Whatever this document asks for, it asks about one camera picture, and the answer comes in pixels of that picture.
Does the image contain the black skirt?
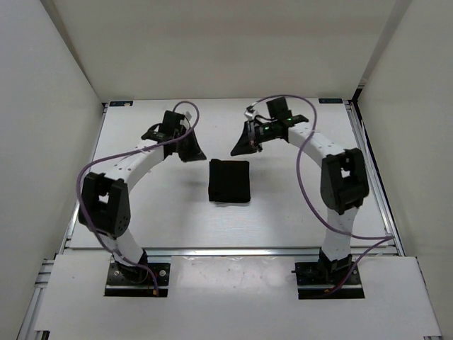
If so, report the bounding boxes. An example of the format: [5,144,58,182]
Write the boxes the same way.
[208,159,251,203]

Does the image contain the left blue corner label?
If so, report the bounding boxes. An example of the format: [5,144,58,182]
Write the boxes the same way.
[109,101,134,107]

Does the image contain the blue corner label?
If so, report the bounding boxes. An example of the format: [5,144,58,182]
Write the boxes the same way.
[109,101,134,107]
[319,98,343,104]

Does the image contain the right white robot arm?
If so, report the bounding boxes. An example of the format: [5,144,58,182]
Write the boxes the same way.
[230,96,369,283]

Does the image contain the right blue corner label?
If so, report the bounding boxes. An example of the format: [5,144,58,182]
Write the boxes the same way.
[319,98,343,104]

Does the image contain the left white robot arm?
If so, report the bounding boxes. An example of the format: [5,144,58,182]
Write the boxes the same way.
[76,110,206,283]

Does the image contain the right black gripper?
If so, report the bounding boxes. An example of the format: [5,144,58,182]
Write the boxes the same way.
[231,119,277,157]

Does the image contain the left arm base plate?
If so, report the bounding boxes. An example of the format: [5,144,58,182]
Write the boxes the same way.
[104,259,171,298]

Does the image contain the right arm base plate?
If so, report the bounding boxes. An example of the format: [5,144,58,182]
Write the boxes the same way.
[292,251,365,300]

